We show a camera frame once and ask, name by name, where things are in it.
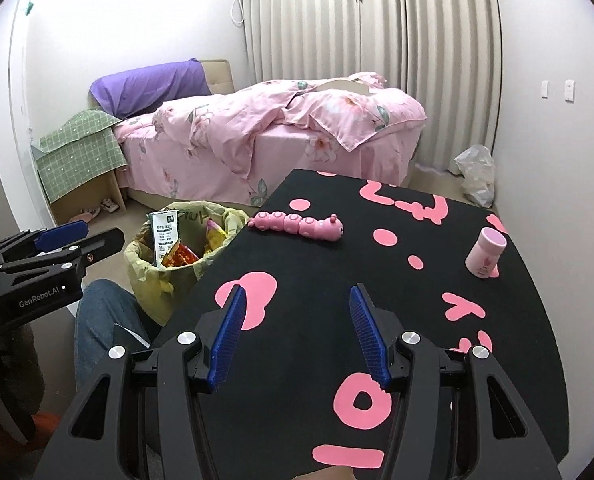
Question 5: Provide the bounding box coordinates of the green white snack packet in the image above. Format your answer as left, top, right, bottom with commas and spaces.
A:
147, 210, 180, 268

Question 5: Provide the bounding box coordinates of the person's leg in jeans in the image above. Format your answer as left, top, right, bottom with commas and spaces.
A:
74, 280, 164, 391

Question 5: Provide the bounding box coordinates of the black tablecloth with pink shapes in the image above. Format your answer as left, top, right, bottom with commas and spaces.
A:
162, 169, 570, 480

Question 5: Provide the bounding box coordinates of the beige pillow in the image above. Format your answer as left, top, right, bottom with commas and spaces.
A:
317, 74, 388, 96

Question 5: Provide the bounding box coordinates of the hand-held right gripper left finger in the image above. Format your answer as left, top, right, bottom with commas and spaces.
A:
42, 284, 248, 480

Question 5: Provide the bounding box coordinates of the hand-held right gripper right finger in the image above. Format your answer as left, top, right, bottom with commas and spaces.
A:
349, 284, 560, 480

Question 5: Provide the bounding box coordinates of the beige headboard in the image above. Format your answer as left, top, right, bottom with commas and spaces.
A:
199, 58, 235, 96

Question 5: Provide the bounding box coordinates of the green checked cloth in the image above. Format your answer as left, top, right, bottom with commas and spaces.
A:
31, 110, 128, 204

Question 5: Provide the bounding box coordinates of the white pleated curtain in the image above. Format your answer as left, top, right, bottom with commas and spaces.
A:
242, 0, 503, 176

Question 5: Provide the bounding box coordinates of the purple pillow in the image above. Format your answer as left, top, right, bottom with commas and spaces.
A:
89, 59, 213, 116

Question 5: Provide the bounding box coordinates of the white plastic bag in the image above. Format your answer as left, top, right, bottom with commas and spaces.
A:
454, 145, 496, 208

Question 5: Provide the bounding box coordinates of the pink floral duvet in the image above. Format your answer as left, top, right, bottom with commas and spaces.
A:
152, 76, 427, 193

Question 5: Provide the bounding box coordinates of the red gold snack packet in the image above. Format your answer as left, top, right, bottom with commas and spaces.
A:
159, 242, 199, 267

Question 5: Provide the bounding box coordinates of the pink snack wrapper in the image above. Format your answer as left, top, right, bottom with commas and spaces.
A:
204, 220, 228, 254

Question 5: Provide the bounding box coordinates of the bin with yellow bag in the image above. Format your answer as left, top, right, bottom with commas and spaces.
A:
123, 201, 250, 326

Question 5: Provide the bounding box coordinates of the wooden nightstand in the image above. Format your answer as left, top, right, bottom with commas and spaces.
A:
37, 165, 128, 226

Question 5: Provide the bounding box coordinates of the bed with pink sheet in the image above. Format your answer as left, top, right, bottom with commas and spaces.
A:
113, 74, 427, 208

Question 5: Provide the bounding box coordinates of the pink caterpillar toy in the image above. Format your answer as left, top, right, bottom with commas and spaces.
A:
249, 211, 345, 242

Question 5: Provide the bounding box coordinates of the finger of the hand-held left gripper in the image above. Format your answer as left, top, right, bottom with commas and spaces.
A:
0, 220, 88, 267
0, 227, 126, 283

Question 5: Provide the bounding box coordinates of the pink cup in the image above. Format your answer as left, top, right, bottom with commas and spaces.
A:
466, 227, 508, 279

